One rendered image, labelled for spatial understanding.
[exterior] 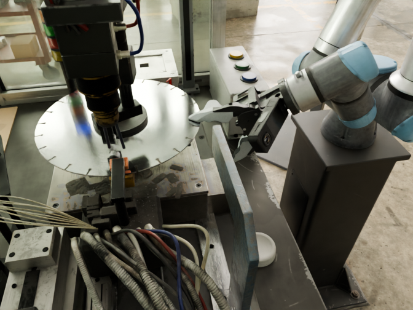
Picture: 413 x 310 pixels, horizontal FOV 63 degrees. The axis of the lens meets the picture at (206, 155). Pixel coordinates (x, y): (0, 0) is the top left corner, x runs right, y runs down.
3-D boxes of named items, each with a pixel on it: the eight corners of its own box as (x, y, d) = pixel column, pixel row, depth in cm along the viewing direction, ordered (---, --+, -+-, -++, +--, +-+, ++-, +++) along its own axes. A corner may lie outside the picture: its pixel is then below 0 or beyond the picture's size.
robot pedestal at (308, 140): (322, 223, 166) (372, 90, 117) (365, 302, 137) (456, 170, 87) (244, 237, 161) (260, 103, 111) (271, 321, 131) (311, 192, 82)
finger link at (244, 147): (238, 153, 82) (254, 125, 76) (238, 170, 77) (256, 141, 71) (225, 150, 81) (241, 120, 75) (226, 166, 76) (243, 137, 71)
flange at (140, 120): (157, 122, 69) (156, 111, 67) (106, 143, 64) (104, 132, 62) (132, 98, 75) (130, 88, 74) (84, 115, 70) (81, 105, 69)
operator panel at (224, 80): (209, 90, 117) (209, 48, 107) (239, 87, 119) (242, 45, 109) (228, 139, 97) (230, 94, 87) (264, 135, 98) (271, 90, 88)
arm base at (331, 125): (357, 115, 106) (367, 87, 99) (385, 145, 95) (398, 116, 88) (312, 120, 104) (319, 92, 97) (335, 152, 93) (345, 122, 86)
